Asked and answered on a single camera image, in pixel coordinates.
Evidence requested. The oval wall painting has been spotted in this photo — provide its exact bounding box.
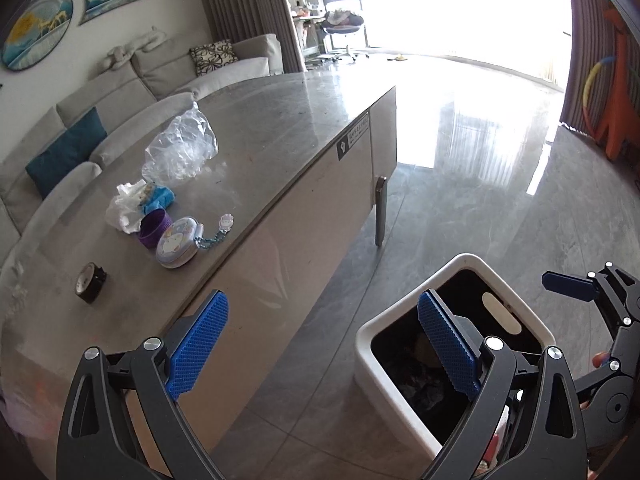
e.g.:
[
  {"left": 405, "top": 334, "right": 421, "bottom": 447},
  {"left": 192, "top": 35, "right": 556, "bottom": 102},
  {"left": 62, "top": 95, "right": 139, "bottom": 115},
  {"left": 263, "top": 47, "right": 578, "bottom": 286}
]
[{"left": 1, "top": 0, "right": 74, "bottom": 71}]

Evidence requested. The clothes pile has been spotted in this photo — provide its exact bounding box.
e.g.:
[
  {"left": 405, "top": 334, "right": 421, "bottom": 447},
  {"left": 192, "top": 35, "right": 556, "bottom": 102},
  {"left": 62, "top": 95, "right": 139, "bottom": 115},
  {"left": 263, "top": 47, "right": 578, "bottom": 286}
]
[{"left": 324, "top": 9, "right": 363, "bottom": 26}]

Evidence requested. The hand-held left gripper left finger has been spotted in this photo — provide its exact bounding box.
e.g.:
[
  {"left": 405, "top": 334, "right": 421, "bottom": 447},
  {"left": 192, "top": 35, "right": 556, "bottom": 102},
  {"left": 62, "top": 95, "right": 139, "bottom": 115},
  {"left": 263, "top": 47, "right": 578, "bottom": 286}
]
[{"left": 56, "top": 290, "right": 230, "bottom": 480}]

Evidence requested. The white crumpled plastic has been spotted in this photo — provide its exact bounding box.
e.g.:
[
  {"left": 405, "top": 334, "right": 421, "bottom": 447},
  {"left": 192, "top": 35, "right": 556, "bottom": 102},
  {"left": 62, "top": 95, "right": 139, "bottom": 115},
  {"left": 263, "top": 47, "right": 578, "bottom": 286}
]
[{"left": 105, "top": 180, "right": 151, "bottom": 234}]

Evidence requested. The beaded keychain charm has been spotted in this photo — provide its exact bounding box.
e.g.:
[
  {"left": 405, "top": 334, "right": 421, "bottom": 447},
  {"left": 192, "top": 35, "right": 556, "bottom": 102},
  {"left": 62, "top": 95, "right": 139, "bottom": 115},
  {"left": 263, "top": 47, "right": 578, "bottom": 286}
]
[{"left": 196, "top": 213, "right": 236, "bottom": 250}]

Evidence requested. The multicolour hoop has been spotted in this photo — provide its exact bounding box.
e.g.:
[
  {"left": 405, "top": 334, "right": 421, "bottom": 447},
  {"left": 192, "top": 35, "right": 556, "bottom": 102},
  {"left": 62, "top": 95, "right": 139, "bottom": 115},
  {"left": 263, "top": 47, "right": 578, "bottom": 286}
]
[{"left": 582, "top": 57, "right": 613, "bottom": 138}]

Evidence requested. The beige table with grey top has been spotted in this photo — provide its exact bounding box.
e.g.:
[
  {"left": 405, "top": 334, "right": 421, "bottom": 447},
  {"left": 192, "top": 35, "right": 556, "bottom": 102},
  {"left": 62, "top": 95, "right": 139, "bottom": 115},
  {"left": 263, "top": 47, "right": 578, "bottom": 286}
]
[{"left": 0, "top": 71, "right": 398, "bottom": 466}]

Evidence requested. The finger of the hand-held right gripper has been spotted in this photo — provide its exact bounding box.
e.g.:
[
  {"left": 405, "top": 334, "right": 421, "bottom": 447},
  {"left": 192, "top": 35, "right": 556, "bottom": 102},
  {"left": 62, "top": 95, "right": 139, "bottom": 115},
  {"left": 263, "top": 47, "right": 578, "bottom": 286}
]
[
  {"left": 542, "top": 261, "right": 640, "bottom": 371},
  {"left": 572, "top": 367, "right": 613, "bottom": 411}
]

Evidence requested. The floral black white cushion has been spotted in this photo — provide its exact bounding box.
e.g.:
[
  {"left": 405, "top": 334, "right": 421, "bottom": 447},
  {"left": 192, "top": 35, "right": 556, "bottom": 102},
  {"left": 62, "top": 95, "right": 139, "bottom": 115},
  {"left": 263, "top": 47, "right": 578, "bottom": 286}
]
[{"left": 189, "top": 40, "right": 240, "bottom": 77}]

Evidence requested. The clear plastic bag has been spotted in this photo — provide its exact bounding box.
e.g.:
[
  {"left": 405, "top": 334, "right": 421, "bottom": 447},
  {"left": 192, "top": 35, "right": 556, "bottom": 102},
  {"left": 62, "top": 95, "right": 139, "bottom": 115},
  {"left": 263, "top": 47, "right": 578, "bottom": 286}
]
[{"left": 141, "top": 101, "right": 219, "bottom": 188}]

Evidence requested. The black table label sticker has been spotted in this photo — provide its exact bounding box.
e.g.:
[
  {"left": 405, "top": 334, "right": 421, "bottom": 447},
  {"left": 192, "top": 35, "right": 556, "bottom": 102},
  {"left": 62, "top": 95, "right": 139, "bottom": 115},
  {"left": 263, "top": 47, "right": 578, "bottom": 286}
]
[{"left": 337, "top": 119, "right": 372, "bottom": 162}]

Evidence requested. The round cartoon print tin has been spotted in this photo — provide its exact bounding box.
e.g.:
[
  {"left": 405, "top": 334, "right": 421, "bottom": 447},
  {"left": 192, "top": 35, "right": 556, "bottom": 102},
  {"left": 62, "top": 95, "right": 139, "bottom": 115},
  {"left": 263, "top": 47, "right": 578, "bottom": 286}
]
[{"left": 155, "top": 216, "right": 198, "bottom": 268}]

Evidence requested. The dark striped curtain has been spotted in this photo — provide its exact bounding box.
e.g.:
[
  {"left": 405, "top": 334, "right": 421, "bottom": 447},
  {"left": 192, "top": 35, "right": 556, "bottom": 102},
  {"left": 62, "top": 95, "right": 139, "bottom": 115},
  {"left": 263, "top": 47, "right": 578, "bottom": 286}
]
[{"left": 559, "top": 0, "right": 640, "bottom": 136}]

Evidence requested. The purple cup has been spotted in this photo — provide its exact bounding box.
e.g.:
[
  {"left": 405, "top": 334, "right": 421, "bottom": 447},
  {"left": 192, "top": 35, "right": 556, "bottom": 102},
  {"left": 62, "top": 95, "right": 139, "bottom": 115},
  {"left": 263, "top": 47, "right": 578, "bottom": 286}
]
[{"left": 138, "top": 210, "right": 173, "bottom": 251}]

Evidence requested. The black framed window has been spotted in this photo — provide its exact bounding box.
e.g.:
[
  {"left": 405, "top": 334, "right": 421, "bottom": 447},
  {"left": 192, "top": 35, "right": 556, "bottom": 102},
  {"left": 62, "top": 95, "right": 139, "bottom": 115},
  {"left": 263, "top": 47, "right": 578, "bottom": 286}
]
[{"left": 317, "top": 0, "right": 571, "bottom": 61}]

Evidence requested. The light grey sofa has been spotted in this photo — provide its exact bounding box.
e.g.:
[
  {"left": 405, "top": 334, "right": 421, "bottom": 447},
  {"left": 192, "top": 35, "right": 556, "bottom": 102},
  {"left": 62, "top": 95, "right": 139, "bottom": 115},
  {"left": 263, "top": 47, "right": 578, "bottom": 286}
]
[{"left": 0, "top": 33, "right": 284, "bottom": 261}]

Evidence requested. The black tape roll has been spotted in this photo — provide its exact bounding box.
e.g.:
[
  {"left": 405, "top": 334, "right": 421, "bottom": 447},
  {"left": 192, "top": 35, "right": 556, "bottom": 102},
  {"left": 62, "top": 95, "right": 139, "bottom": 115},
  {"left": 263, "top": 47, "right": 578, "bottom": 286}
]
[{"left": 75, "top": 263, "right": 107, "bottom": 304}]

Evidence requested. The teal cushion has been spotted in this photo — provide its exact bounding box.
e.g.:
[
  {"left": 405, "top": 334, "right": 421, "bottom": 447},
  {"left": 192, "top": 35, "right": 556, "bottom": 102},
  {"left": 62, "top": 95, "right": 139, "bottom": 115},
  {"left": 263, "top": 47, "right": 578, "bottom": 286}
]
[{"left": 25, "top": 107, "right": 108, "bottom": 198}]

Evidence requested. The blue wrapper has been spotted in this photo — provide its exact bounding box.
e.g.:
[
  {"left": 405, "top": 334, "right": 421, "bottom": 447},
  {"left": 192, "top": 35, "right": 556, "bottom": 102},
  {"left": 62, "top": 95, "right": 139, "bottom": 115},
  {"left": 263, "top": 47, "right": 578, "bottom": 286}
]
[{"left": 137, "top": 182, "right": 177, "bottom": 216}]

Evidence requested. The grey brown curtain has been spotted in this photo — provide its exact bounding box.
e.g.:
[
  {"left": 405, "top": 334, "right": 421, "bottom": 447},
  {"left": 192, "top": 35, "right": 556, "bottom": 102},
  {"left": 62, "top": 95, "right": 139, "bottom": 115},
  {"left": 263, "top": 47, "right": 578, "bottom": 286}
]
[{"left": 192, "top": 0, "right": 306, "bottom": 73}]

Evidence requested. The office chair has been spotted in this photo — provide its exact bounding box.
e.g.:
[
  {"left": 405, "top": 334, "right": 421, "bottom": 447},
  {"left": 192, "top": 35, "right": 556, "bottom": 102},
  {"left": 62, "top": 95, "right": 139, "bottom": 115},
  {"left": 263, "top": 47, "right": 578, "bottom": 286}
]
[{"left": 317, "top": 9, "right": 371, "bottom": 65}]

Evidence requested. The orange toy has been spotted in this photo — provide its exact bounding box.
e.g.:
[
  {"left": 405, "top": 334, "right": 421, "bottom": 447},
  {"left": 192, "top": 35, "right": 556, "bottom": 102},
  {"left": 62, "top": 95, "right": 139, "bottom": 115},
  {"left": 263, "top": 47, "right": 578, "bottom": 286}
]
[{"left": 597, "top": 0, "right": 640, "bottom": 161}]

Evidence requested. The grey table leg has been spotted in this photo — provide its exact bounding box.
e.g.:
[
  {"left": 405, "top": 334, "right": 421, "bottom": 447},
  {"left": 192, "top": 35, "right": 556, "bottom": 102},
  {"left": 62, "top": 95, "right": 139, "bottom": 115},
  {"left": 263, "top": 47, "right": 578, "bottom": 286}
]
[{"left": 375, "top": 176, "right": 388, "bottom": 247}]

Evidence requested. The white desk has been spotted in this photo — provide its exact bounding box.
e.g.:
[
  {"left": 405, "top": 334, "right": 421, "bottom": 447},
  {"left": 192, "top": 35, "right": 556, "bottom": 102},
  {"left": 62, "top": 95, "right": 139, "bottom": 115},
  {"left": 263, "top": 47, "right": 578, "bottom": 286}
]
[{"left": 290, "top": 12, "right": 326, "bottom": 61}]

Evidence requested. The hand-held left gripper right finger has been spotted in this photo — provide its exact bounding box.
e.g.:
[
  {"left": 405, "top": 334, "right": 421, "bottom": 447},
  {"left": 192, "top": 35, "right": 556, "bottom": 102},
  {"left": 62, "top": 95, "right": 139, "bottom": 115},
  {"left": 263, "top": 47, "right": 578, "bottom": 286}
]
[{"left": 417, "top": 290, "right": 588, "bottom": 480}]

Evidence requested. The white trash bin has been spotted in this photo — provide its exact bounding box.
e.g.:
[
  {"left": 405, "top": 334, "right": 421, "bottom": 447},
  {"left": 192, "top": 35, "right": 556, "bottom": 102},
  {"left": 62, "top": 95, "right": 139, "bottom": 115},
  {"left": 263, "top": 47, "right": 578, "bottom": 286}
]
[{"left": 355, "top": 253, "right": 558, "bottom": 471}]

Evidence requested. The grey knot plush cushion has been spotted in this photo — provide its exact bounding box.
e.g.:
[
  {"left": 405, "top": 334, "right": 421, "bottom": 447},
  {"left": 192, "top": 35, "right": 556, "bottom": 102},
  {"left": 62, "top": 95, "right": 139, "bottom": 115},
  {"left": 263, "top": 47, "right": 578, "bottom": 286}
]
[{"left": 97, "top": 30, "right": 168, "bottom": 75}]

